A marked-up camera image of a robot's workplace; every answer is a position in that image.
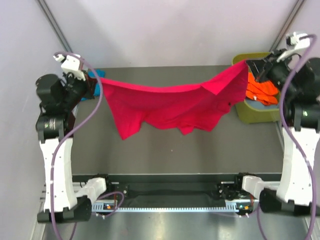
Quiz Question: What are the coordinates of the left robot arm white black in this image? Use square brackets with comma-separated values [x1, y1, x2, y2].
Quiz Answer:
[35, 72, 114, 224]

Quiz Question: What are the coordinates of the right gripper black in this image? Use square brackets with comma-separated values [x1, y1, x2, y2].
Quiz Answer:
[246, 48, 300, 97]

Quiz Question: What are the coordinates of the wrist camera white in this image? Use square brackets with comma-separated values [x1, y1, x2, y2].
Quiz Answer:
[53, 54, 86, 81]
[276, 32, 311, 63]

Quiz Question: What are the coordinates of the grey blue t shirt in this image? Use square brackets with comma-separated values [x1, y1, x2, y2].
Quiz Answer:
[245, 98, 279, 111]

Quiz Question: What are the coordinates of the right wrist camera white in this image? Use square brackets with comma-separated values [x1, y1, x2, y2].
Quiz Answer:
[276, 32, 311, 63]

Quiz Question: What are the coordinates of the aluminium frame rail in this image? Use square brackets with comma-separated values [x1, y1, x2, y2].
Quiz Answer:
[39, 184, 47, 206]

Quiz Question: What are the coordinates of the folded blue t shirt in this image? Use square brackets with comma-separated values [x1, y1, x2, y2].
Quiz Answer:
[81, 69, 106, 101]

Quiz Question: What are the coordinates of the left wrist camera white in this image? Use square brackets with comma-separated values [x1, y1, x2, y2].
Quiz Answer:
[53, 54, 86, 81]

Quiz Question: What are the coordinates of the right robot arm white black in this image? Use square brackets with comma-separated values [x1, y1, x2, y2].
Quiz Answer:
[233, 53, 320, 217]

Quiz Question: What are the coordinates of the orange t shirt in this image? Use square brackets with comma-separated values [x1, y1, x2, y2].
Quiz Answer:
[245, 72, 279, 106]

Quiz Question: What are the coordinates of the olive green plastic bin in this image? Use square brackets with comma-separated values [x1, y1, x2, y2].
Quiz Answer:
[231, 52, 280, 124]

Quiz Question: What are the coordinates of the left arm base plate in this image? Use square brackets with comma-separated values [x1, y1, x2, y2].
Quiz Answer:
[106, 182, 130, 201]

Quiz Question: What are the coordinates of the red t shirt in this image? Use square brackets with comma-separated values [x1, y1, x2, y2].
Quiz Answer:
[101, 61, 249, 140]

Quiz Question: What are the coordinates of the slotted cable duct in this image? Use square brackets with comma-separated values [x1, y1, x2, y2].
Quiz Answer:
[91, 199, 252, 214]

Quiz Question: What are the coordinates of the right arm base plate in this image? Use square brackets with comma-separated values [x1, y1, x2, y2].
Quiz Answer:
[216, 181, 241, 201]

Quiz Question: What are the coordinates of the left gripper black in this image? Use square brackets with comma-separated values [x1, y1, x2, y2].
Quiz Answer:
[60, 70, 98, 111]

